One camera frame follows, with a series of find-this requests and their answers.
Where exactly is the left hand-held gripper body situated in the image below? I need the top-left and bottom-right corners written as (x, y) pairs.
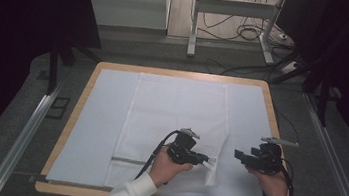
top-left (165, 126), bottom-right (206, 168)

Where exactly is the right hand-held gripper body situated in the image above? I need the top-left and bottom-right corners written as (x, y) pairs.
top-left (247, 134), bottom-right (300, 178)

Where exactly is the white cloth towel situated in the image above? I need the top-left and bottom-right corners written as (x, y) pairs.
top-left (103, 69), bottom-right (236, 196)

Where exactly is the person's right hand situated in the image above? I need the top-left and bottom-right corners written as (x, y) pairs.
top-left (241, 164), bottom-right (293, 196)

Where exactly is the person's left hand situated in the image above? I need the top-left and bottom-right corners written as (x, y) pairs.
top-left (145, 143), bottom-right (196, 193)

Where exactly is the black metal stand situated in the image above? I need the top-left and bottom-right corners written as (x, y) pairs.
top-left (43, 36), bottom-right (105, 103)
top-left (263, 0), bottom-right (345, 129)

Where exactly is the white table mat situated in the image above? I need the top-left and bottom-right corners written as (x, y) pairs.
top-left (44, 61), bottom-right (284, 196)

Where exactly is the white power strip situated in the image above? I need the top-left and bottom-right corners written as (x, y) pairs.
top-left (278, 58), bottom-right (303, 77)

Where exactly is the wooden table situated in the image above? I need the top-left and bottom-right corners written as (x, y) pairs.
top-left (33, 54), bottom-right (316, 196)

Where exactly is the black floor plate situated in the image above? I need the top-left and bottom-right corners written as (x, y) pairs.
top-left (45, 95), bottom-right (72, 121)

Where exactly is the white cabinet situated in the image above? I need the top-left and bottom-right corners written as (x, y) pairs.
top-left (78, 0), bottom-right (172, 35)

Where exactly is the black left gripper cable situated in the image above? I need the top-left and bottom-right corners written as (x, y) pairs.
top-left (134, 125), bottom-right (182, 185)

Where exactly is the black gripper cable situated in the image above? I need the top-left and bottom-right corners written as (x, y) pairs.
top-left (134, 125), bottom-right (182, 185)
top-left (261, 155), bottom-right (301, 196)

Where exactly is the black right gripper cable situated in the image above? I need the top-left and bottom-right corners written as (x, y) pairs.
top-left (261, 155), bottom-right (301, 196)

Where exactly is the thin black floor cable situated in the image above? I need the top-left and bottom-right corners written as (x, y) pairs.
top-left (271, 105), bottom-right (304, 144)

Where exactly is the black floor cable bundle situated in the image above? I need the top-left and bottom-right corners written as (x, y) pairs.
top-left (195, 0), bottom-right (278, 47)

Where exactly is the white metal desk frame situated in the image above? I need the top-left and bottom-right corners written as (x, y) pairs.
top-left (185, 0), bottom-right (288, 69)

